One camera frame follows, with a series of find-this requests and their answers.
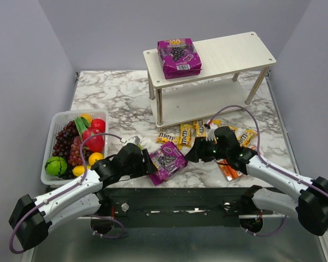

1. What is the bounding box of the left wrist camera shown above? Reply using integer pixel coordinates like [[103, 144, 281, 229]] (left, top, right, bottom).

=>
[[120, 136, 140, 146]]

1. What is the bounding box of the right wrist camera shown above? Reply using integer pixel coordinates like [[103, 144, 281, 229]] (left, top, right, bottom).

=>
[[204, 121, 218, 142]]

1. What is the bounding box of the white plastic fruit basket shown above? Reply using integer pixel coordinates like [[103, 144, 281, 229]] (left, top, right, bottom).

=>
[[40, 109, 109, 188]]

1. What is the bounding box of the red apple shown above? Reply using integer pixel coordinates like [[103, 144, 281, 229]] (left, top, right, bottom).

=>
[[91, 118, 106, 133]]

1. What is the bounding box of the purple grape candy bag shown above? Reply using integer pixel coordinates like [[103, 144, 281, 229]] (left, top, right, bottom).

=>
[[157, 38, 202, 80], [149, 142, 188, 186]]

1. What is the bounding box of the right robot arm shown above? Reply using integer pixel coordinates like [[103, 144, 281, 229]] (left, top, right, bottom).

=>
[[185, 126, 328, 236]]

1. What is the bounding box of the yellow orange fruit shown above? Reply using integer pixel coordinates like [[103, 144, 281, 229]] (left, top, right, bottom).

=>
[[88, 152, 104, 166]]

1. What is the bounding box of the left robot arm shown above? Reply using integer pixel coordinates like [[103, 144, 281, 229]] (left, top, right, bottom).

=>
[[9, 143, 157, 254]]

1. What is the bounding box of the red dragon fruit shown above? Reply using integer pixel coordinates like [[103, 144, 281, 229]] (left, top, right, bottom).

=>
[[82, 127, 104, 153]]

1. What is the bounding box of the orange fruit top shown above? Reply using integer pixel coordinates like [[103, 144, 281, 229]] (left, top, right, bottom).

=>
[[80, 114, 92, 125]]

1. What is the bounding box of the white two-tier shelf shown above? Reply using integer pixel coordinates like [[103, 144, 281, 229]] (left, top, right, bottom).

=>
[[143, 32, 276, 128]]

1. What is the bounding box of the yellow mango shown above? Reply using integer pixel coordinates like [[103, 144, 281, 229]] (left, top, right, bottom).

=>
[[72, 165, 91, 177]]

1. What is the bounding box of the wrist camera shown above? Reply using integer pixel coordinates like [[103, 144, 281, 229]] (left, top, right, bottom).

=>
[[204, 121, 218, 142], [120, 136, 140, 146]]

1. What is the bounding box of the orange snack package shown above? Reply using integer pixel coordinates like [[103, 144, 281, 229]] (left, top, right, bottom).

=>
[[215, 147, 258, 181]]

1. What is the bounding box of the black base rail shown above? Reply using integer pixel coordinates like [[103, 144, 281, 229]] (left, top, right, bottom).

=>
[[45, 187, 290, 227]]

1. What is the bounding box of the yellow m&m bag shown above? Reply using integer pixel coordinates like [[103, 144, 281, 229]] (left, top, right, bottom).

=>
[[156, 132, 179, 145], [179, 124, 193, 148], [211, 120, 222, 127], [226, 126, 238, 136], [237, 129, 258, 147], [193, 120, 206, 137]]

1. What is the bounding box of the purple grape bunch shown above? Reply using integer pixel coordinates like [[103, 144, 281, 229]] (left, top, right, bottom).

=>
[[52, 120, 82, 168]]

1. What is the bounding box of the small green watermelon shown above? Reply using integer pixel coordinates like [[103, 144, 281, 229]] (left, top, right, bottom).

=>
[[44, 156, 68, 176]]

